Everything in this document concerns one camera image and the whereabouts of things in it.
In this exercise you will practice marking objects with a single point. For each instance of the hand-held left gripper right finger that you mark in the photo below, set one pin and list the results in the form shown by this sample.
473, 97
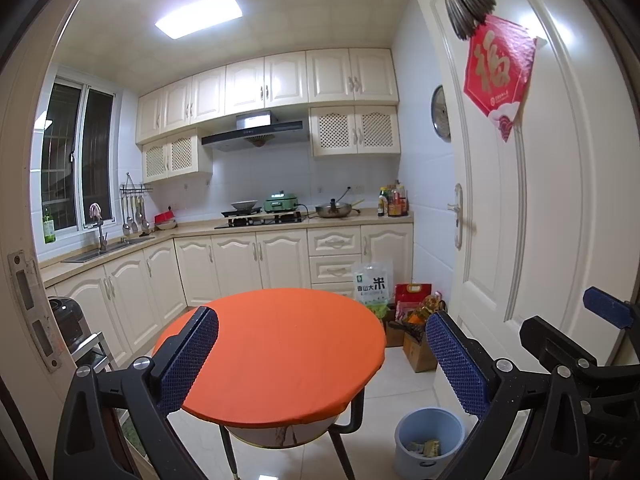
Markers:
457, 365

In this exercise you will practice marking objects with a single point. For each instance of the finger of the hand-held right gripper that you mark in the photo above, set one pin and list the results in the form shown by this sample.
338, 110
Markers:
550, 340
607, 307

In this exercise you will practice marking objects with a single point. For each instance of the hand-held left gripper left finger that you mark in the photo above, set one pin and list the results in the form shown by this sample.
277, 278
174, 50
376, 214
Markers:
190, 360

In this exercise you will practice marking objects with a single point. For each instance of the blue plastic bucket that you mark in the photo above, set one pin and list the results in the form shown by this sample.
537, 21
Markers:
415, 427

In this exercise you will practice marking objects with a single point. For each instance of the green wrapper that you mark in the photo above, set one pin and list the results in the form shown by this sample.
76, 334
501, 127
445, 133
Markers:
433, 448

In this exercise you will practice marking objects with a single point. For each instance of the tall cardboard box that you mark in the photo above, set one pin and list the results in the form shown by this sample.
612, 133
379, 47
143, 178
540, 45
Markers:
417, 355

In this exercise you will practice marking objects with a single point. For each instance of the orange snack package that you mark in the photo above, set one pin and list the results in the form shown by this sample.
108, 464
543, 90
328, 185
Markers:
415, 322

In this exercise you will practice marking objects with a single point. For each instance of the cooking oil bottle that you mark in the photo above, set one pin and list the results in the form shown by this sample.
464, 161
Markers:
434, 305

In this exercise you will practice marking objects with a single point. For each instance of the small cardboard box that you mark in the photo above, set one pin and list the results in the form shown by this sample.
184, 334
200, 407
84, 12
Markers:
394, 335

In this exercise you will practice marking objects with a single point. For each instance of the red gift box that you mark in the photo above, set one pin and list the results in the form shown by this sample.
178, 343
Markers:
412, 292

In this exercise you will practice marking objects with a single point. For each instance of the round orange table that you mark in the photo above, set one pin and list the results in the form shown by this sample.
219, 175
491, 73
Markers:
280, 350

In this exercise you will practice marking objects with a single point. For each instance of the metal stool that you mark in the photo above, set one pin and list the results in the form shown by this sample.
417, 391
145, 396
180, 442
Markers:
95, 347

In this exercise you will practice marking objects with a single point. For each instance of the clear green rice bag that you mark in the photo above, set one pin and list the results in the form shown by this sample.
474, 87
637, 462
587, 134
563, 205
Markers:
372, 285

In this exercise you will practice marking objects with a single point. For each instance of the black appliance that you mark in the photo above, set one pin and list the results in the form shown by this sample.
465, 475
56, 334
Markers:
65, 320

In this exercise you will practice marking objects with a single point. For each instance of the white door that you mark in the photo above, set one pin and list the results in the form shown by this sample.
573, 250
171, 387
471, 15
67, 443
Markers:
550, 185

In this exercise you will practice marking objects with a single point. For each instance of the cream lower cabinets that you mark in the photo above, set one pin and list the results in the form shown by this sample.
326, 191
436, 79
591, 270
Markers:
280, 255

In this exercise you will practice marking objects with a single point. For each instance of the cream cabinets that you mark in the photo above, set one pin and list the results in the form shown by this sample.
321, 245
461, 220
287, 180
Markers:
325, 75
280, 255

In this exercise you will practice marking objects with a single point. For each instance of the steel sink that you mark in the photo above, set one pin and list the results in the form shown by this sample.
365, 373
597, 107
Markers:
100, 252

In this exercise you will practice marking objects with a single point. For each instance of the red container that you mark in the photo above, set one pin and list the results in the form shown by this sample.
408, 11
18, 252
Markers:
165, 220

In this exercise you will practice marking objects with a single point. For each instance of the metal faucet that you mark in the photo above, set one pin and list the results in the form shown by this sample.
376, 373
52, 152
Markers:
101, 235

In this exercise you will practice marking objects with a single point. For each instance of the black gas stove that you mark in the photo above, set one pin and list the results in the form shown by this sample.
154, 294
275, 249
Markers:
260, 221

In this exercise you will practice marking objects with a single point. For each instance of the hanging utensil rack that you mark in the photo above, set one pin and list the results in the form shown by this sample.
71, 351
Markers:
135, 210

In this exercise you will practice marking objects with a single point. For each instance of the silver wok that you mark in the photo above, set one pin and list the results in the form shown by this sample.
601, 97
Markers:
245, 206

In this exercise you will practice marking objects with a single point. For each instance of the metal strike plate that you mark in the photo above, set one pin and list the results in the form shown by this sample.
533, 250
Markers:
32, 310

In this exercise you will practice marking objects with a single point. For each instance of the cluster of condiment bottles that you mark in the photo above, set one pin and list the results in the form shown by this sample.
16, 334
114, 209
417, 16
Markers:
394, 202

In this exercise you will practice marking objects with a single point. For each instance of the green electric pot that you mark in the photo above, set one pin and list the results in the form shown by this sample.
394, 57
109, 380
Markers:
281, 203

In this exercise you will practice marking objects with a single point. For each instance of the green glass bottle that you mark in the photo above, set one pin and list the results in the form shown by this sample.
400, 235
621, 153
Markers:
48, 230

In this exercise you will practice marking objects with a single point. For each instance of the window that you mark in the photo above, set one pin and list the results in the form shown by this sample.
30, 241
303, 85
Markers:
75, 160

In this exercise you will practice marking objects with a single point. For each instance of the black range hood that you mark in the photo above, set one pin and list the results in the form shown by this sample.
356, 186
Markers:
255, 135

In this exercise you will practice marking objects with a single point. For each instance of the round metal lid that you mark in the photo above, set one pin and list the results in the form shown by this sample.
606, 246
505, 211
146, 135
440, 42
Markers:
441, 112

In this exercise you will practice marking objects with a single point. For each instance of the red diamond door poster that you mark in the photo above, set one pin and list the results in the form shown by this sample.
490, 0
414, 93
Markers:
495, 70

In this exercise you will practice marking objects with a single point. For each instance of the cream upper cabinets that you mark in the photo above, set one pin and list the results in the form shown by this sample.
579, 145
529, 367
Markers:
325, 75

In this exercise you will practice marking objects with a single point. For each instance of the ceiling light panel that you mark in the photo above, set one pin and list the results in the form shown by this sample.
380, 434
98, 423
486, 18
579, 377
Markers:
200, 15

